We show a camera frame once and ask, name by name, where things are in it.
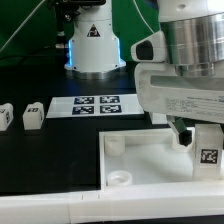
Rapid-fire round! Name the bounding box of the thin grey cable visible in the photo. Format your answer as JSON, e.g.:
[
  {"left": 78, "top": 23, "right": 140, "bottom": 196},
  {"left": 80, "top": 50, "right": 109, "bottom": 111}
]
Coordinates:
[{"left": 0, "top": 0, "right": 46, "bottom": 54}]

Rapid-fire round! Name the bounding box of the white sheet with fiducial tags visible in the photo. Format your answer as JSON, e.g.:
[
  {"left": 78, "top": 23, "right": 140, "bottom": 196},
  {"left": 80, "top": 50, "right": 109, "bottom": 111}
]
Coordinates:
[{"left": 47, "top": 94, "right": 143, "bottom": 118}]

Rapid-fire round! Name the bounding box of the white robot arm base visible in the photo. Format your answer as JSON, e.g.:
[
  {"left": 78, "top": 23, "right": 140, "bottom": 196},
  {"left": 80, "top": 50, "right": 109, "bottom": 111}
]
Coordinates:
[{"left": 64, "top": 0, "right": 126, "bottom": 80}]

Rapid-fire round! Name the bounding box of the white obstacle fixture bar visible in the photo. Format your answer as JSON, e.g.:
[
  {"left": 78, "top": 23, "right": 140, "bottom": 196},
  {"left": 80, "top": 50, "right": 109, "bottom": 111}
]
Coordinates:
[{"left": 0, "top": 181, "right": 224, "bottom": 224}]

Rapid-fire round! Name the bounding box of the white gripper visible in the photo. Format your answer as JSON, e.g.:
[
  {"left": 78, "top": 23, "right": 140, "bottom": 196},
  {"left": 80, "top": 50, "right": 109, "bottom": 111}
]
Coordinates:
[{"left": 134, "top": 62, "right": 224, "bottom": 146}]

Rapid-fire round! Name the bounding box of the white square tabletop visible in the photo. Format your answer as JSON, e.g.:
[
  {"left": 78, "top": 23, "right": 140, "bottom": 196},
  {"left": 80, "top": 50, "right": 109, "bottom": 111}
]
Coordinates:
[{"left": 99, "top": 126, "right": 224, "bottom": 189}]

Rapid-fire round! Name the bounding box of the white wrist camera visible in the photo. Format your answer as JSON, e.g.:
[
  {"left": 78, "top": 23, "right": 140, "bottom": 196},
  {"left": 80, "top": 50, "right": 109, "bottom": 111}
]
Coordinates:
[{"left": 131, "top": 31, "right": 166, "bottom": 63}]

